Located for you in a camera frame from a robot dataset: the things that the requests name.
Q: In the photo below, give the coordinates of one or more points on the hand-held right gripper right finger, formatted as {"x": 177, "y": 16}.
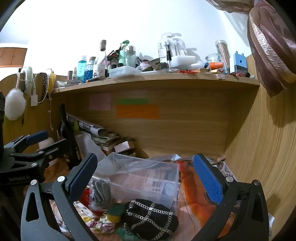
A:
{"x": 208, "y": 178}

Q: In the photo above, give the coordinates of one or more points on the small white spray bottle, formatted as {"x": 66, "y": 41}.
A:
{"x": 74, "y": 74}

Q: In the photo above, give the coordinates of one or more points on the black mascara tube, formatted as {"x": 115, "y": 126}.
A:
{"x": 168, "y": 55}

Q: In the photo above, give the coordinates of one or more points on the grey knit gloves in bag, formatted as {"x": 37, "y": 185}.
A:
{"x": 100, "y": 190}

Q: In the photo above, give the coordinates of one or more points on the white plastic bottle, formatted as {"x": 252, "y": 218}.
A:
{"x": 47, "y": 141}

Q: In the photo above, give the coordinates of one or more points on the wooden shelf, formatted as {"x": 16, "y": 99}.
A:
{"x": 161, "y": 81}

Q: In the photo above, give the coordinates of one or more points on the dark wine bottle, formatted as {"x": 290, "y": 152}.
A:
{"x": 67, "y": 134}

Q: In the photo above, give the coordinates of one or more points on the green and yellow sponge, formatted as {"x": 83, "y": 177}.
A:
{"x": 114, "y": 213}

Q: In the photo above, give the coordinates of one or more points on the blue rectangular box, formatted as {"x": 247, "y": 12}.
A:
{"x": 240, "y": 62}

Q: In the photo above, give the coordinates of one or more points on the white rectangular box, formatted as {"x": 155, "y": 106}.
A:
{"x": 183, "y": 61}

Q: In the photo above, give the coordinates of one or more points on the wooden wall cabinet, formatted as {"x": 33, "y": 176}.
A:
{"x": 12, "y": 56}

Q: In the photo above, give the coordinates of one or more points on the clear glass bottle with cork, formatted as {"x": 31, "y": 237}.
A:
{"x": 103, "y": 58}

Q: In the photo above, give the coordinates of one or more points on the pink sticky note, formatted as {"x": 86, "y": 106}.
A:
{"x": 100, "y": 102}

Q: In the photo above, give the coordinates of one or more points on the green capped bottle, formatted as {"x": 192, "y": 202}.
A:
{"x": 123, "y": 52}

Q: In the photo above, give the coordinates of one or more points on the floral fabric scrunchie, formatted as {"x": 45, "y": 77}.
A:
{"x": 103, "y": 226}

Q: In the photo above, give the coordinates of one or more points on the orange marker pen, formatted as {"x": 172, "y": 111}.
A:
{"x": 94, "y": 79}

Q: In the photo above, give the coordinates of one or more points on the brown hanging cloth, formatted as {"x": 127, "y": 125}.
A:
{"x": 270, "y": 46}

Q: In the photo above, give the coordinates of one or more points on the black studded headband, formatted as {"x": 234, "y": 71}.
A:
{"x": 44, "y": 83}

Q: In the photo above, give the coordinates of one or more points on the orange capped bottle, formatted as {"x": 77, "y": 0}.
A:
{"x": 216, "y": 65}

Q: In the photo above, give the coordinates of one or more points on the clear bottle with silver cap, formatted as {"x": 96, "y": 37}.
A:
{"x": 130, "y": 56}

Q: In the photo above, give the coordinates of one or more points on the clear cylinder of sticks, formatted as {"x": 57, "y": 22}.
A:
{"x": 223, "y": 54}

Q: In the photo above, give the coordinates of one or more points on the white fluffy pompom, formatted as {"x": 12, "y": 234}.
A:
{"x": 15, "y": 104}

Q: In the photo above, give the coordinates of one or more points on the clear acrylic organizer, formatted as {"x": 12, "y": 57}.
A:
{"x": 178, "y": 45}

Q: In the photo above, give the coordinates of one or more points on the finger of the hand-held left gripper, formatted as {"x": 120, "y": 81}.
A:
{"x": 54, "y": 147}
{"x": 37, "y": 136}

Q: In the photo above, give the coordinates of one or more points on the yellow hanging item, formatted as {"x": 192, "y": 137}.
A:
{"x": 52, "y": 81}

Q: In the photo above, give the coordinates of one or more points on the orange cloth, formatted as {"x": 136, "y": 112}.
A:
{"x": 194, "y": 199}

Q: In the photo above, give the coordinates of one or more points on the glass jar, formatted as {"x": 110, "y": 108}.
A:
{"x": 214, "y": 58}

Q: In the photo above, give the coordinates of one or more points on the orange sticky note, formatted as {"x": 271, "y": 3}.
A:
{"x": 137, "y": 112}

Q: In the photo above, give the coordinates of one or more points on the small pink cardboard box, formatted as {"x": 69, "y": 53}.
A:
{"x": 124, "y": 146}

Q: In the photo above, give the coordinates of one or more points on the blue liquid bottle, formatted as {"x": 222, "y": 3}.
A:
{"x": 81, "y": 68}

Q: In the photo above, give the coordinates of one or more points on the blue bead jar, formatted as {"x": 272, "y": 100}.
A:
{"x": 88, "y": 72}

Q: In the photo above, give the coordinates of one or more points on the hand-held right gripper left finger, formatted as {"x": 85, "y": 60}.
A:
{"x": 81, "y": 176}

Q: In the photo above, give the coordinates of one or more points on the white fluffy headband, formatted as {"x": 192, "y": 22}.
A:
{"x": 29, "y": 77}

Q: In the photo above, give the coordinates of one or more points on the green fabric piece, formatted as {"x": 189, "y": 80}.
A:
{"x": 122, "y": 233}

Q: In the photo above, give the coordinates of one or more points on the green sticky note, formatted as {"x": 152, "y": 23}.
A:
{"x": 133, "y": 101}

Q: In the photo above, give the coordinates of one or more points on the stack of magazines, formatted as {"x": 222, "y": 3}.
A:
{"x": 101, "y": 136}

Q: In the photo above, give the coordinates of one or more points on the clear plastic storage box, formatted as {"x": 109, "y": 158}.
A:
{"x": 143, "y": 176}

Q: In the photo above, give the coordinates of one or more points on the white plastic lidded tray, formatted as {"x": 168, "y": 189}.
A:
{"x": 123, "y": 71}

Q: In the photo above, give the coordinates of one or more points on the black and white patterned cloth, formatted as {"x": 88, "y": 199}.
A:
{"x": 227, "y": 171}

